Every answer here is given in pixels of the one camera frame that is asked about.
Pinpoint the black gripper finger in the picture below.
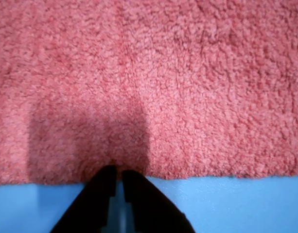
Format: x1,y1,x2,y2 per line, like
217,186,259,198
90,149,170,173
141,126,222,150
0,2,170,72
121,169,197,233
51,165,117,233

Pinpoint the orange terry towel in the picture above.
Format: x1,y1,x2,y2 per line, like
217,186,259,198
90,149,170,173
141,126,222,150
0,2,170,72
0,0,298,188

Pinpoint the grey desk mat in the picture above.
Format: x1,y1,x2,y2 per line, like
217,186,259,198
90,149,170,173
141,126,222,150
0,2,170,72
0,175,298,233

